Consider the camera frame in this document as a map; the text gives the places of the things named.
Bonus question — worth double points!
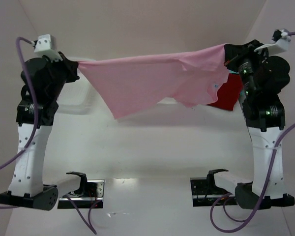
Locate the pink t shirt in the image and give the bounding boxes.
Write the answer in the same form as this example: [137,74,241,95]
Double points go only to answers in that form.
[79,44,229,119]

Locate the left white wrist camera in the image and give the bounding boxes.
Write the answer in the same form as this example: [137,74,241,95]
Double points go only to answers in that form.
[34,34,56,58]

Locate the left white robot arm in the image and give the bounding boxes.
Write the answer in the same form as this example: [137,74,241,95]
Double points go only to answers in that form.
[0,52,87,211]

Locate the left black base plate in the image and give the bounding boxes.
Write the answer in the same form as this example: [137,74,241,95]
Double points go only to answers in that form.
[57,177,105,209]

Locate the red t shirt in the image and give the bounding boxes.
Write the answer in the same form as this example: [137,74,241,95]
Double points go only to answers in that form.
[208,73,243,111]

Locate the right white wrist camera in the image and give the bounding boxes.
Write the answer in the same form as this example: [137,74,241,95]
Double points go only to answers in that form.
[254,29,291,56]

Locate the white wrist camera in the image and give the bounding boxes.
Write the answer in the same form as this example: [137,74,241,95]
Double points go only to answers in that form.
[254,29,291,56]
[34,34,56,58]

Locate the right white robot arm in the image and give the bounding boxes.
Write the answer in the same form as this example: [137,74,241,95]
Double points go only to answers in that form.
[207,40,295,209]

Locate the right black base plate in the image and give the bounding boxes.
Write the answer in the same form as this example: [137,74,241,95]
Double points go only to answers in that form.
[190,177,228,207]

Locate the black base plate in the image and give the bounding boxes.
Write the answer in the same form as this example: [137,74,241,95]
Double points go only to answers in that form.
[190,177,228,207]
[57,177,105,209]

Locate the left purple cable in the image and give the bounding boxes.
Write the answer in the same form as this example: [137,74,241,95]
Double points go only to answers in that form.
[0,36,98,234]

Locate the teal t shirt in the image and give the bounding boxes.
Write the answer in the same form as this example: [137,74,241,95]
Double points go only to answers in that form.
[229,70,244,98]

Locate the white plastic basket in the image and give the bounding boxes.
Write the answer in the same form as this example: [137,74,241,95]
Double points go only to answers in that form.
[57,68,97,115]

